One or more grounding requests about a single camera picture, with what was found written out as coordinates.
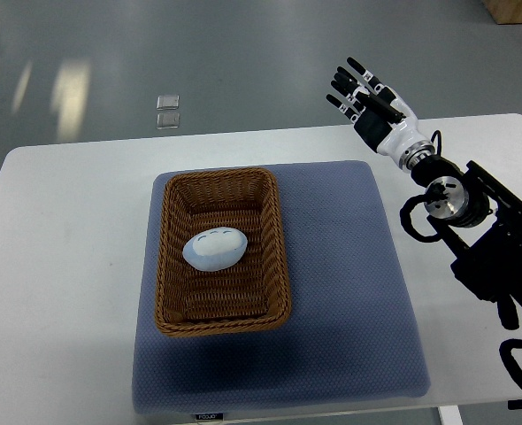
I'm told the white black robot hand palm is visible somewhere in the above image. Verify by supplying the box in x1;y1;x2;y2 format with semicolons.
354;86;434;171

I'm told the blue white plush toy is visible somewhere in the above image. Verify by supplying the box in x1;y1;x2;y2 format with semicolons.
182;227;248;272

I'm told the black cable loop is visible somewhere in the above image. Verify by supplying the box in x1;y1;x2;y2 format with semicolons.
399;193;443;243

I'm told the wooden box corner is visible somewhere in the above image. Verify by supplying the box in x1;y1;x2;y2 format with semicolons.
482;0;522;25

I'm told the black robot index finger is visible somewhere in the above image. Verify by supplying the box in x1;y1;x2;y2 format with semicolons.
347;57;386;91

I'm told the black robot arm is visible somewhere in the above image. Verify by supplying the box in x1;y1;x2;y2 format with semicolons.
326;58;522;331

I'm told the lower metal floor plate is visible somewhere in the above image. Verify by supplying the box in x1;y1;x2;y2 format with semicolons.
157;112;180;129

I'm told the upper metal floor plate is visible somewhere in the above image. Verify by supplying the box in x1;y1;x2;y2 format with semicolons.
157;95;180;111

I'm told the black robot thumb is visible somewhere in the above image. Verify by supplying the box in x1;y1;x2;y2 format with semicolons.
356;92;406;122

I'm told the blue fabric mat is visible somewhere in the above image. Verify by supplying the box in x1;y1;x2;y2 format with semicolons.
132;160;430;414

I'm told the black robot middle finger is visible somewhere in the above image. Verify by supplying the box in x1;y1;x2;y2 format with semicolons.
336;66;370;95

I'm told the brown wicker basket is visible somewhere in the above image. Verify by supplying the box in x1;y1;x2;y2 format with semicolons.
155;167;292;337

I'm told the metal floor plate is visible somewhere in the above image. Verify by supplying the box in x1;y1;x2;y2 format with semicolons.
157;95;180;111
157;112;180;129

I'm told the white table leg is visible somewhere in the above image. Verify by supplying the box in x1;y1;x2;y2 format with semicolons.
438;405;464;425

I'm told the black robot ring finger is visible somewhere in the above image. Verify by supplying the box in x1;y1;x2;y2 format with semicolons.
331;81;363;104

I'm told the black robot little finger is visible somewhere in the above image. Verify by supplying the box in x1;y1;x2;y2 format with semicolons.
326;94;361;123

